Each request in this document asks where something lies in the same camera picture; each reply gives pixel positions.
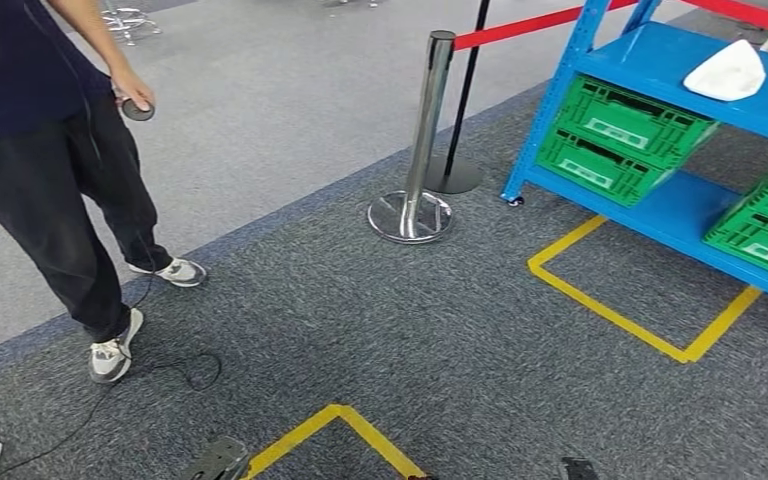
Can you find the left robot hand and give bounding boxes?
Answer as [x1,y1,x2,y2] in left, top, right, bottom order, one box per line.
[180,435,253,480]

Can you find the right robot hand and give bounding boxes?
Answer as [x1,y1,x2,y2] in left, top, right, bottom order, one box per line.
[560,456,601,480]

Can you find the small black disc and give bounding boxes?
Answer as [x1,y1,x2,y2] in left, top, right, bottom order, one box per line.
[120,97,157,123]

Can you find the blue metal shelf rack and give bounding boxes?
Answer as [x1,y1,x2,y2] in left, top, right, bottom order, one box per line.
[499,0,768,313]

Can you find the white plastic cover part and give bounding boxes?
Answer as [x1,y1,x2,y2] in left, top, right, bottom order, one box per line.
[683,39,768,103]

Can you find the person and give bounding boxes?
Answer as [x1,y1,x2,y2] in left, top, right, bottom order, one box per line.
[0,0,208,386]

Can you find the person's hand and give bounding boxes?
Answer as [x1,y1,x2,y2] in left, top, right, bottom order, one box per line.
[110,64,157,114]

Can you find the chrome swivel chair base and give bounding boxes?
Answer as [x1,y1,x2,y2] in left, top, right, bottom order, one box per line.
[100,5,163,48]

